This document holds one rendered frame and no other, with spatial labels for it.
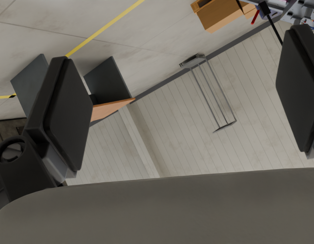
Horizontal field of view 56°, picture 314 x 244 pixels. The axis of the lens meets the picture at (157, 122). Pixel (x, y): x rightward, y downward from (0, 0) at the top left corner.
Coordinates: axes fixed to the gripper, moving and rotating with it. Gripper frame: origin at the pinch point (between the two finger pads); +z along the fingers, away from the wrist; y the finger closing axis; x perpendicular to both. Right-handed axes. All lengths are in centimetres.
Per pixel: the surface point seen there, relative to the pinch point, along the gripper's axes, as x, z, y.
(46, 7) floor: -96, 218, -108
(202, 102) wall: -555, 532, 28
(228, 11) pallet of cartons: -186, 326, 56
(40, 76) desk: -179, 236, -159
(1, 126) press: -305, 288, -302
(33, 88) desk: -192, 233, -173
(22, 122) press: -336, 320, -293
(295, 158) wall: -623, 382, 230
